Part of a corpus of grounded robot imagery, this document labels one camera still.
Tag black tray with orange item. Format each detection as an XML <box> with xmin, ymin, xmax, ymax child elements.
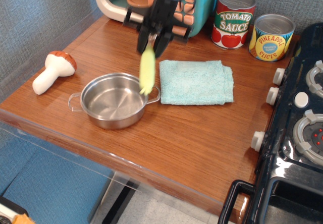
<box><xmin>1</xmin><ymin>196</ymin><xmax>35</xmax><ymax>224</ymax></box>

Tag pineapple slices can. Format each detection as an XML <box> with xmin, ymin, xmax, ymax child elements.
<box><xmin>249</xmin><ymin>14</ymin><xmax>295</xmax><ymax>62</ymax></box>

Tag light teal cloth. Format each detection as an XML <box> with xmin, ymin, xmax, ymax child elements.
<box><xmin>159</xmin><ymin>60</ymin><xmax>234</xmax><ymax>105</ymax></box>

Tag dark blue toy stove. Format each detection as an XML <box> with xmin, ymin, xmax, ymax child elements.
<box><xmin>218</xmin><ymin>23</ymin><xmax>322</xmax><ymax>223</ymax></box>

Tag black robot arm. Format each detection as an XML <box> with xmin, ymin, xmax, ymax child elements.
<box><xmin>124</xmin><ymin>0</ymin><xmax>193</xmax><ymax>58</ymax></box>

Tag toy microwave teal and cream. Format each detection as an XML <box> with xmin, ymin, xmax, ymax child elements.
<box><xmin>96</xmin><ymin>0</ymin><xmax>217</xmax><ymax>37</ymax></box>

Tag white brown toy mushroom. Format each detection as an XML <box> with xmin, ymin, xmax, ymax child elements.
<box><xmin>32</xmin><ymin>50</ymin><xmax>77</xmax><ymax>95</ymax></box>

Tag small stainless steel pan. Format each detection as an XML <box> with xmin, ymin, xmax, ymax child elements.
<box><xmin>68</xmin><ymin>73</ymin><xmax>160</xmax><ymax>130</ymax></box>

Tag tomato sauce can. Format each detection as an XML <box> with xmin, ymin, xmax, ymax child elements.
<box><xmin>211</xmin><ymin>0</ymin><xmax>256</xmax><ymax>49</ymax></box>

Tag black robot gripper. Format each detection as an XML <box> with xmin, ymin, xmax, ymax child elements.
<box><xmin>124</xmin><ymin>0</ymin><xmax>192</xmax><ymax>58</ymax></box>

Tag yellow-green handled ice cream scoop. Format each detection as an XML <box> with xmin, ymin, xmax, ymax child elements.
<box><xmin>139</xmin><ymin>34</ymin><xmax>157</xmax><ymax>96</ymax></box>

